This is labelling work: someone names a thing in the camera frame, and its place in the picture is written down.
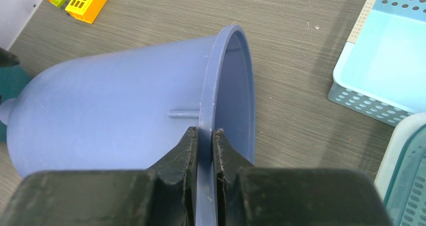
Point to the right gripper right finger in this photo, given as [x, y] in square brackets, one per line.
[250, 195]

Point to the yellow toy block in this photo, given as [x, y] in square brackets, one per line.
[85, 10]

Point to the blue plastic bucket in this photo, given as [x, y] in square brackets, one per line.
[127, 109]

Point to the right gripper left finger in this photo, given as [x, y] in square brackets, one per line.
[163, 194]

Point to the teal plastic bucket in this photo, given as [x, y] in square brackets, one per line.
[13, 80]

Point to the teal plastic basket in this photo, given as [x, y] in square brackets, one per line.
[400, 180]

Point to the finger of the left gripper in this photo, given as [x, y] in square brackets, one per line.
[8, 59]

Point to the light blue plastic basket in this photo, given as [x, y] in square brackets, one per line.
[380, 72]

